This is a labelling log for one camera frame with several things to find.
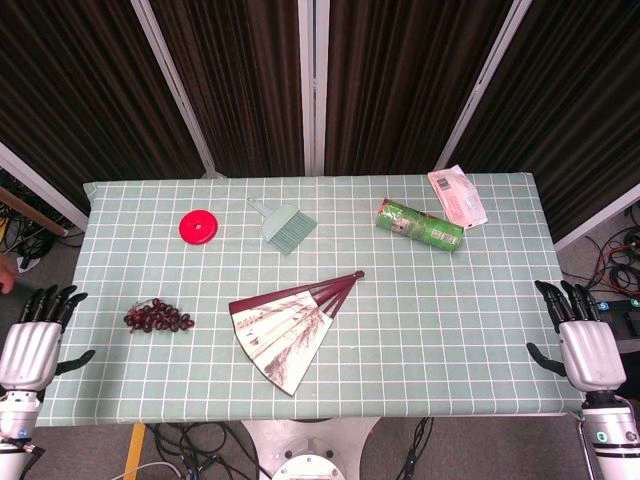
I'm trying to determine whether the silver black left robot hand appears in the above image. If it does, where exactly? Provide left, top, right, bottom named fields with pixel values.
left=0, top=284, right=96, bottom=392

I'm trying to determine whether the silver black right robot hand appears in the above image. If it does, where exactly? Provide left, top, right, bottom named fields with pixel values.
left=525, top=279, right=627, bottom=392

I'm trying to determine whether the maroon ribbed painted folding fan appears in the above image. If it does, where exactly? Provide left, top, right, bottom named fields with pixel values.
left=228, top=269, right=366, bottom=397

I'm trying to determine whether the dark red grape bunch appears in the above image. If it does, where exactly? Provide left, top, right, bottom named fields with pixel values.
left=123, top=297, right=195, bottom=334

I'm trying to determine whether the brown wooden bar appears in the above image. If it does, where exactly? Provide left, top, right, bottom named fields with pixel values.
left=0, top=187, right=69, bottom=238

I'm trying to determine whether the green white checked tablecloth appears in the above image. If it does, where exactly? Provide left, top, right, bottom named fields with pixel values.
left=34, top=171, right=586, bottom=427

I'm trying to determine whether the pink plastic snack packet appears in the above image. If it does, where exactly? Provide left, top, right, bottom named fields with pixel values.
left=427, top=165, right=489, bottom=231

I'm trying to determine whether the red round disc lid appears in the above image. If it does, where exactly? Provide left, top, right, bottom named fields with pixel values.
left=178, top=209, right=222, bottom=247

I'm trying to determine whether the green cylindrical snack can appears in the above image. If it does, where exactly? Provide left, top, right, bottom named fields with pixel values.
left=375, top=198, right=465, bottom=254

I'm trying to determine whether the dark pleated partition panel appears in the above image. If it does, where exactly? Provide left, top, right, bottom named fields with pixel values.
left=0, top=0, right=211, bottom=234
left=130, top=0, right=317, bottom=177
left=310, top=0, right=532, bottom=175
left=433, top=0, right=640, bottom=252

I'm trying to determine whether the teal small brush with dustpan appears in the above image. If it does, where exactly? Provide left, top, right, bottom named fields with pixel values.
left=245, top=196, right=319, bottom=257

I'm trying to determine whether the black red cable tangle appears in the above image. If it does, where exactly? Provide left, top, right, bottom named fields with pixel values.
left=562, top=204, right=640, bottom=301

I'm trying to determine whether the black cable pile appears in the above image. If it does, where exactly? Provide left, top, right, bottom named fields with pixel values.
left=0, top=169, right=69, bottom=274

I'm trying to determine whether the black floor cable bundle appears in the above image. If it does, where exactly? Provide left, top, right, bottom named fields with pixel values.
left=144, top=420, right=264, bottom=480

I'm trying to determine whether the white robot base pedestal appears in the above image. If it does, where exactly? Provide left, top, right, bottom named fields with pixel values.
left=239, top=417, right=381, bottom=480

